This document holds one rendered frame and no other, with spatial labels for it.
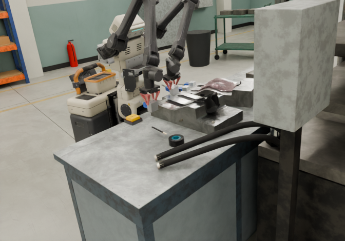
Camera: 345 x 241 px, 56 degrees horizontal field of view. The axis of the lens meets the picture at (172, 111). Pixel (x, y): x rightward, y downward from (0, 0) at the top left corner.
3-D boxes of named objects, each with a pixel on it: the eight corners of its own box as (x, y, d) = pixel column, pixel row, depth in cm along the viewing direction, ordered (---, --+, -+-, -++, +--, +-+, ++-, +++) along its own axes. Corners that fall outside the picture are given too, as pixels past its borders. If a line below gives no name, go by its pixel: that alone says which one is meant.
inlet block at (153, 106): (136, 106, 189) (135, 98, 187) (143, 104, 192) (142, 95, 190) (151, 112, 180) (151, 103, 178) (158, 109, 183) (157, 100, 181)
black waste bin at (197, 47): (181, 65, 632) (179, 33, 609) (200, 60, 658) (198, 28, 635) (198, 68, 596) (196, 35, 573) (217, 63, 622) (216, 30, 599)
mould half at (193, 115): (151, 115, 204) (148, 95, 199) (179, 102, 220) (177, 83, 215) (214, 136, 170) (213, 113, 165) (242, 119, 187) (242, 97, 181)
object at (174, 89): (159, 89, 217) (158, 82, 213) (165, 86, 219) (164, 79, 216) (173, 96, 209) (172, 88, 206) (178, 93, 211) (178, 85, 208)
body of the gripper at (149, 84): (160, 88, 180) (159, 76, 177) (146, 94, 174) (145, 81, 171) (152, 86, 184) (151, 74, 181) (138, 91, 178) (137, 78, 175)
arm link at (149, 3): (153, -6, 186) (138, -12, 179) (159, -10, 182) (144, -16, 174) (155, 67, 179) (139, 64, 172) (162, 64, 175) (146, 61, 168)
